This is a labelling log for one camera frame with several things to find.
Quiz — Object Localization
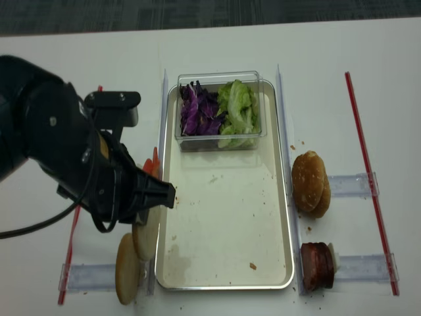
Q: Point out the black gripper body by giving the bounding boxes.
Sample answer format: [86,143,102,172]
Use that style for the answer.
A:
[39,130,145,224]

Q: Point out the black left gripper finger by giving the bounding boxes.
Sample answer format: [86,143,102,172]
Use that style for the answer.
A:
[137,170,176,210]

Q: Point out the bun half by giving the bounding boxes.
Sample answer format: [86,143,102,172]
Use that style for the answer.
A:
[115,233,139,305]
[132,206,161,261]

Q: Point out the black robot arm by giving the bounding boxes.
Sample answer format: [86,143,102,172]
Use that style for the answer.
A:
[1,55,176,224]

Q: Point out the rear tomato slice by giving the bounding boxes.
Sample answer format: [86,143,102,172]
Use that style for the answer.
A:
[151,147,160,178]

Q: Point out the green lettuce leaves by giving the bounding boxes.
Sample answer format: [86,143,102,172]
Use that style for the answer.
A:
[217,80,260,136]

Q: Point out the rear meat patty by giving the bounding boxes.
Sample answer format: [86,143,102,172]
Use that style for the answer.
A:
[318,242,335,289]

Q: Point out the white stopper by patties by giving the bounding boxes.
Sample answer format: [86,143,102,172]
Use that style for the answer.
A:
[328,243,340,273]

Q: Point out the white metal tray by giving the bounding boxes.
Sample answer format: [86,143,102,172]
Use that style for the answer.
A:
[155,81,294,290]

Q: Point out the purple cabbage leaves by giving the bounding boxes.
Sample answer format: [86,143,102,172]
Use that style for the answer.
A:
[179,80,224,136]

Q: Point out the left red tape strip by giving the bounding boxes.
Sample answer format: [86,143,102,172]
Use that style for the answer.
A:
[57,205,81,306]

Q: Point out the red tape strip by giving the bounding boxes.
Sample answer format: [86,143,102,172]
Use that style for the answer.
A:
[57,205,81,306]
[344,72,400,296]

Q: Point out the left lower clear cross divider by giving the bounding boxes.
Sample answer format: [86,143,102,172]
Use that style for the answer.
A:
[59,264,115,292]

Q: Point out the clear cross divider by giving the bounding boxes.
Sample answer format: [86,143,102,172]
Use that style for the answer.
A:
[328,172,379,198]
[334,253,399,282]
[59,264,115,292]

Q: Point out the left long clear divider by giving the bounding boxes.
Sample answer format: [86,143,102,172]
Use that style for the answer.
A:
[146,69,168,296]

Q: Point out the long clear divider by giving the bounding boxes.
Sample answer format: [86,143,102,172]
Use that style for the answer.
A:
[146,69,168,296]
[276,65,306,296]

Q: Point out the clear plastic container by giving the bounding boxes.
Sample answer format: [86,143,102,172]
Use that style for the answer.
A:
[174,70,266,152]

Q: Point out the right long clear divider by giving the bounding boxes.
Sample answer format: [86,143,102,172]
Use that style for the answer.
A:
[276,65,306,296]

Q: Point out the rear sesame bun top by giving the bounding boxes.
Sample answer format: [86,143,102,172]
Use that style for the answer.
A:
[310,176,331,219]

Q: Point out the right upper clear cross divider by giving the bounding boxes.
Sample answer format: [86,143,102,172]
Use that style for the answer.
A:
[328,172,379,198]

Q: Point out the right red tape strip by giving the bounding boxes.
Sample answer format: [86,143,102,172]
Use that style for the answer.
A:
[344,72,400,296]

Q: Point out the right lower clear cross divider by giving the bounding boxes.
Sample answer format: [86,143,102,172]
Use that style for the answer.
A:
[334,253,399,282]

